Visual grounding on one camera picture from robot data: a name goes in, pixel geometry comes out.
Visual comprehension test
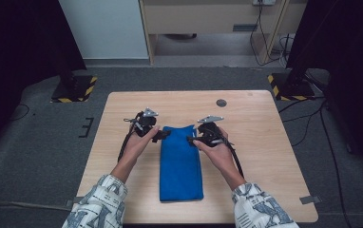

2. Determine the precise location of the thin black cable loop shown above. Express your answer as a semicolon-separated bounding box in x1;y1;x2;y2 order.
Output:
11;104;31;122

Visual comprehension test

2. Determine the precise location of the black hanging power cable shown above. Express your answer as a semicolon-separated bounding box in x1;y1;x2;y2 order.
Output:
249;3;287;67

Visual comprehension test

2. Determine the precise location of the black curtain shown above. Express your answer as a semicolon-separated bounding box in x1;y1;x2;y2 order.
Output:
285;0;363;181
0;0;87;160

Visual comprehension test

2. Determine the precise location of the person's left hand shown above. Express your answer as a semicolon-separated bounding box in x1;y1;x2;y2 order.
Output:
120;125;161;169

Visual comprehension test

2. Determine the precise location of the white power strip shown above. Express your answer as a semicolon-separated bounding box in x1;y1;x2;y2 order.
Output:
253;0;277;7

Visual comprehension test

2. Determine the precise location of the person's right hand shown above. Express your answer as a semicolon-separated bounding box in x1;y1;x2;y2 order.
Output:
192;126;240;181

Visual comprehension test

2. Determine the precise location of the looped black floor cable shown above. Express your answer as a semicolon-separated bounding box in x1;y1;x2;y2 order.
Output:
282;108;325;147

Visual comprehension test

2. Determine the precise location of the grey rectangular cabinet plate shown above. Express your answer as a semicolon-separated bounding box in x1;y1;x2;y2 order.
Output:
232;23;258;32

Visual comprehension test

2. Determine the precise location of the light wooden cabinet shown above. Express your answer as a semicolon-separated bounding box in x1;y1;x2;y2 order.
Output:
138;0;309;65

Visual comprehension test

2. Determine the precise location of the long black floor cable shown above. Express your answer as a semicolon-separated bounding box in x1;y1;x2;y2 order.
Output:
318;101;349;228

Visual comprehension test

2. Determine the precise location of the grey tape strip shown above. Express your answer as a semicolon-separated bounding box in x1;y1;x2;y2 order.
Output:
298;195;322;205
65;196;85;208

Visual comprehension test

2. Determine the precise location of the black tape floor mark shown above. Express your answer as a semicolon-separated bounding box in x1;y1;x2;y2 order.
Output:
78;117;95;139

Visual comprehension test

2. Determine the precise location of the right hand-held gripper black cable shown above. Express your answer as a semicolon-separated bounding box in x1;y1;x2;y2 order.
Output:
221;137;245;179

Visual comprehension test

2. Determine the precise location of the short black floor cable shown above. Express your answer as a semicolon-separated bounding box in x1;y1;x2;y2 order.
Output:
277;96;328;114

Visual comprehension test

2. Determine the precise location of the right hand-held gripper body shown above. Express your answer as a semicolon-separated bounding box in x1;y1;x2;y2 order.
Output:
196;115;229;148

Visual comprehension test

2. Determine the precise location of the left hand-held gripper black cable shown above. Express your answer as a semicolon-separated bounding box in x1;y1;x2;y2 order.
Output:
117;118;140;163

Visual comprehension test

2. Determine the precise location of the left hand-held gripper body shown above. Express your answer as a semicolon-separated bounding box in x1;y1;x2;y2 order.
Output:
123;107;160;138

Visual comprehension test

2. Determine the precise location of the blue cloth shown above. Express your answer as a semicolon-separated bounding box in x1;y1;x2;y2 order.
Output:
159;124;204;202

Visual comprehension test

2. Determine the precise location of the black stand with striped base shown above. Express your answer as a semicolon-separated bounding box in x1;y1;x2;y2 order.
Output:
50;47;98;104
267;47;316;102

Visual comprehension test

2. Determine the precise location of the bundle of thin cables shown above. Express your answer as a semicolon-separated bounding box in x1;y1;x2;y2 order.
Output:
277;33;296;69

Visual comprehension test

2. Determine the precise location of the white panel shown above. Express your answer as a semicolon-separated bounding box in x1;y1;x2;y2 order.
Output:
58;0;149;60

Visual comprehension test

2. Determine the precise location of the hand-held gripper black cable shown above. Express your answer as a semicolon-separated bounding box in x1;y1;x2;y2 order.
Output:
117;118;140;163
221;137;245;179

